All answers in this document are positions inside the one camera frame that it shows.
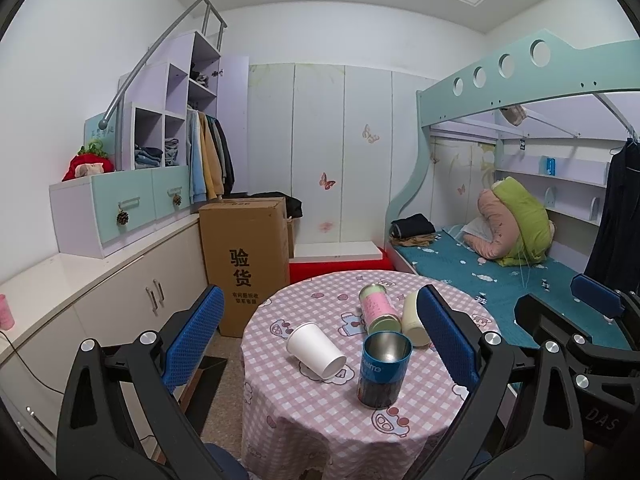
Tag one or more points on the large cardboard box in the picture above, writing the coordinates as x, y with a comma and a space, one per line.
245, 260

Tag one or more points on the white pillow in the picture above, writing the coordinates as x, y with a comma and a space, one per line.
475, 230

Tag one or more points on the lilac stair cabinet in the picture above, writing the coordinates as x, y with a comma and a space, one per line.
175, 85

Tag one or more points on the pink pillow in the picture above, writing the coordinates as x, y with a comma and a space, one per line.
492, 220

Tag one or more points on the pink green canister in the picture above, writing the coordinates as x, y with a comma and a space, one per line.
378, 307

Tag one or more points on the pink cup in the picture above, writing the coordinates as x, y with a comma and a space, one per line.
5, 311

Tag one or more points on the small blue box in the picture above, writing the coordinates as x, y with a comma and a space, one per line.
551, 165

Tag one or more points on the rolled pink green blanket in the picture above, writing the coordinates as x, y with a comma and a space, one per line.
525, 220

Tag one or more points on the blue stool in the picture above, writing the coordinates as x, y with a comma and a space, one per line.
225, 462

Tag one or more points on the teal bunk bed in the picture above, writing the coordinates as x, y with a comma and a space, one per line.
500, 80

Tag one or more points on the teal printed bed sheet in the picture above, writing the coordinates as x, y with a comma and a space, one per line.
475, 280

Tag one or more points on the white wardrobe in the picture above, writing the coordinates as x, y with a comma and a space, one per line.
320, 125

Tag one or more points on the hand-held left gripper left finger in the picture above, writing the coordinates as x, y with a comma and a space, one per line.
200, 330

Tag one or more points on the red stuffed toy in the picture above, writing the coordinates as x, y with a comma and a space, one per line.
82, 166

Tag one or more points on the black bag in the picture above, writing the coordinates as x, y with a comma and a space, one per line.
285, 202

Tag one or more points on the white board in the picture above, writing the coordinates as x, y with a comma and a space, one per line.
337, 250

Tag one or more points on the yellow hanging jacket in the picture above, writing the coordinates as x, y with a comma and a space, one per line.
214, 160

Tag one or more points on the white low cabinet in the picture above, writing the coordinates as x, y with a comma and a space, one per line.
100, 300

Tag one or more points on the cream plastic cup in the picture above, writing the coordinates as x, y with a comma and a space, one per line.
414, 320

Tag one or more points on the teal drawer cabinet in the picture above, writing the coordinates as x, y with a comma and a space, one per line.
100, 205

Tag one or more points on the butterfly wall sticker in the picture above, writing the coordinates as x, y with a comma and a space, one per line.
370, 133
327, 181

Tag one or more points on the folded dark clothes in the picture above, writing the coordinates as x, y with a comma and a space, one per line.
412, 230

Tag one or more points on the folded jeans stack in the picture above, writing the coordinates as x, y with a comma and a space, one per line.
172, 152
148, 156

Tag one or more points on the round table pink checked cloth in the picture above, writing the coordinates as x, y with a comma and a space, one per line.
300, 410

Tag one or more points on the beige hanging pouch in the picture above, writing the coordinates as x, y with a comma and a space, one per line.
512, 114

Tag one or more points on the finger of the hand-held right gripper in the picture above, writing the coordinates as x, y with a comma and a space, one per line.
542, 317
597, 299

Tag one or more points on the red storage box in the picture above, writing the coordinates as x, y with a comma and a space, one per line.
340, 271

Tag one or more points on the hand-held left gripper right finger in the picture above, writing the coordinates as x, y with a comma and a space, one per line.
447, 342

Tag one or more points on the white paper cup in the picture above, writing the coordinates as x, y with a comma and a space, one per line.
315, 351

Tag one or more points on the dark hanging garment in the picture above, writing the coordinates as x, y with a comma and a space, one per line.
617, 210

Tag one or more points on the dark hanging jacket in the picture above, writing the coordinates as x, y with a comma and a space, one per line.
226, 157

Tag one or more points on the light blue hanging shirt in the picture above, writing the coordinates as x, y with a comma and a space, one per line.
195, 160

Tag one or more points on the grey metal handrail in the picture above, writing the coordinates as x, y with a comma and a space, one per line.
150, 52

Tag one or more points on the blue metal cup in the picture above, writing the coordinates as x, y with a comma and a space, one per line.
382, 375

